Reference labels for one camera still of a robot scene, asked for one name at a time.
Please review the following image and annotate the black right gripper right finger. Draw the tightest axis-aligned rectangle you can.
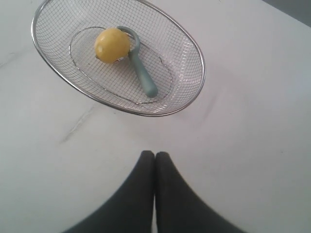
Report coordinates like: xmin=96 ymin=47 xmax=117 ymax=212
xmin=155 ymin=152 xmax=241 ymax=233

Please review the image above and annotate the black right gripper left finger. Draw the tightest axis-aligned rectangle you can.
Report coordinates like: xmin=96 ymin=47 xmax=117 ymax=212
xmin=65 ymin=150 xmax=155 ymax=233

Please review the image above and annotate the teal handled vegetable peeler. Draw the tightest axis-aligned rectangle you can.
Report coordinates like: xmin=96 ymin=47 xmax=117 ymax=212
xmin=117 ymin=26 xmax=158 ymax=98

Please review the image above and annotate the yellow lemon with sticker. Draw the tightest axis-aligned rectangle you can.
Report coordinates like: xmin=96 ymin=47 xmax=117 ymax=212
xmin=94 ymin=28 xmax=131 ymax=64

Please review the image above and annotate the oval steel mesh basket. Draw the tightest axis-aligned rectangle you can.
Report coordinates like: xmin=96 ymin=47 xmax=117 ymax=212
xmin=31 ymin=0 xmax=206 ymax=117

